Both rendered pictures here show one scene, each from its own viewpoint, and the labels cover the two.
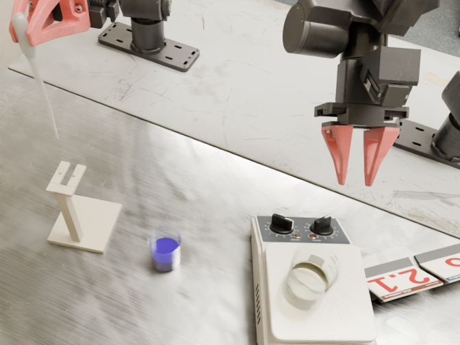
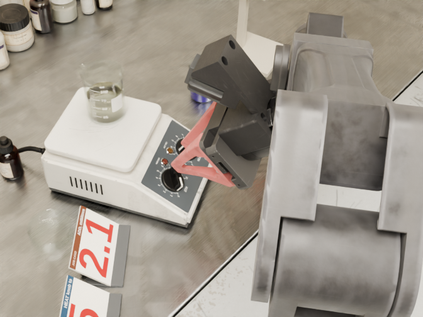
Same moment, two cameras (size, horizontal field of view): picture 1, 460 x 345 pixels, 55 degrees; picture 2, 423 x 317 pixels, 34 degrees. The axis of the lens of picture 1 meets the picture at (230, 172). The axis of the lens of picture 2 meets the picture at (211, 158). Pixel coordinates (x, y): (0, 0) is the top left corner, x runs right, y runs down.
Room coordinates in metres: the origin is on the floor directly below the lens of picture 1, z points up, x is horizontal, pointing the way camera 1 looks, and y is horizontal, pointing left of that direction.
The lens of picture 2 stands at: (0.59, -0.63, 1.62)
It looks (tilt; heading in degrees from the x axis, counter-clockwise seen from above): 49 degrees down; 113
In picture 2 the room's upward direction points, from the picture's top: 3 degrees clockwise
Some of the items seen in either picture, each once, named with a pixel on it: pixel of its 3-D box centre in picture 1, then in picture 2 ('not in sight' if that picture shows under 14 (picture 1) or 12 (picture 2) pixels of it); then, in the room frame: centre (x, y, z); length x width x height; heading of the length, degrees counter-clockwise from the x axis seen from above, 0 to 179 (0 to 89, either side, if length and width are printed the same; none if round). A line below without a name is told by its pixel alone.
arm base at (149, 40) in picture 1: (148, 31); not in sight; (0.74, 0.20, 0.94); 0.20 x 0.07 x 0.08; 74
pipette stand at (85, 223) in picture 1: (78, 198); (259, 23); (0.32, 0.19, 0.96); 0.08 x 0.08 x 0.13; 86
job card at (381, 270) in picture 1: (397, 277); (101, 245); (0.29, -0.25, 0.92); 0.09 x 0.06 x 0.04; 114
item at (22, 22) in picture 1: (27, 37); not in sight; (0.31, 0.19, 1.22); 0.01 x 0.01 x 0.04; 87
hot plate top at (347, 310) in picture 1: (317, 289); (104, 127); (0.23, -0.12, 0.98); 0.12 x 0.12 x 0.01; 8
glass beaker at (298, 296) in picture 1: (309, 281); (102, 92); (0.22, -0.10, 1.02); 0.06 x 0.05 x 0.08; 9
